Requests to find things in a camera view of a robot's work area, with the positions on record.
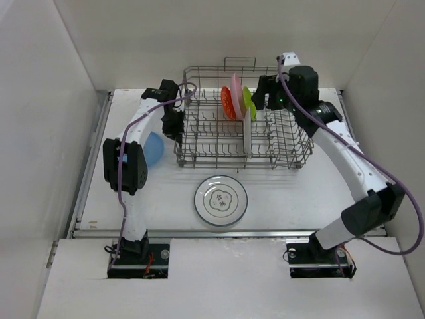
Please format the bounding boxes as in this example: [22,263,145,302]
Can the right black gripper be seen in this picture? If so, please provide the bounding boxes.
[250,74,300,114]

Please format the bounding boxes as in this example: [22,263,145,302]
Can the blue plastic plate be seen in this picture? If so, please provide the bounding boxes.
[143,132,165,168]

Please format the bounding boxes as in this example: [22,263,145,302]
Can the white printed plate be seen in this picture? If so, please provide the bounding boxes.
[243,111,252,158]

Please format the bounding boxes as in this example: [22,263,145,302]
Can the grey wire dish rack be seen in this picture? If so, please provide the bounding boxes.
[174,58,313,169]

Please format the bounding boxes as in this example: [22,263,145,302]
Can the white ceramic plate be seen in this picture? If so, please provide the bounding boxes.
[193,175,248,228]

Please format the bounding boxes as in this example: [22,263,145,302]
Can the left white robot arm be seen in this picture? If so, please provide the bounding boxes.
[102,79,185,264]

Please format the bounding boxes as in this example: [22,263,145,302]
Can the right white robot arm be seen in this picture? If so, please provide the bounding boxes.
[252,66,405,262]

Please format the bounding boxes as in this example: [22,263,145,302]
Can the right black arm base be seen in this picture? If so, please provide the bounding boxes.
[282,242,357,279]

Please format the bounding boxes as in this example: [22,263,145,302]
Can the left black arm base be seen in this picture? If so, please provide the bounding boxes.
[104,243,170,279]

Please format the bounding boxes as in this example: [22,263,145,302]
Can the green plastic plate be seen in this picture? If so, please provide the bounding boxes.
[242,86,256,122]

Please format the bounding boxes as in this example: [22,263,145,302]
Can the pink plastic plate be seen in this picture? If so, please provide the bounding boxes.
[230,73,245,120]

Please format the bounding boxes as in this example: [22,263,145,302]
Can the orange patterned plate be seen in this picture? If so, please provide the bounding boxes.
[220,86,237,121]

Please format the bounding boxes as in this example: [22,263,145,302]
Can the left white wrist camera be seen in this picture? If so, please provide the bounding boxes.
[173,88,195,109]

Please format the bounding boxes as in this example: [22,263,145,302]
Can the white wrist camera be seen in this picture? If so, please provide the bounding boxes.
[276,52,301,68]
[173,88,195,109]

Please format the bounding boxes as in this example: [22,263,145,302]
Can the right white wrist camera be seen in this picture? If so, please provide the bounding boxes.
[276,52,301,68]

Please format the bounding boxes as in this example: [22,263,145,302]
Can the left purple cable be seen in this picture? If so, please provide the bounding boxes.
[109,82,197,270]

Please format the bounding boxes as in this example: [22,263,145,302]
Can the purple cable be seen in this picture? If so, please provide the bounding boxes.
[277,55,425,276]
[109,82,197,270]

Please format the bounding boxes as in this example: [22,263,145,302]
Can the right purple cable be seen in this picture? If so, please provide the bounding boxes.
[277,55,425,276]

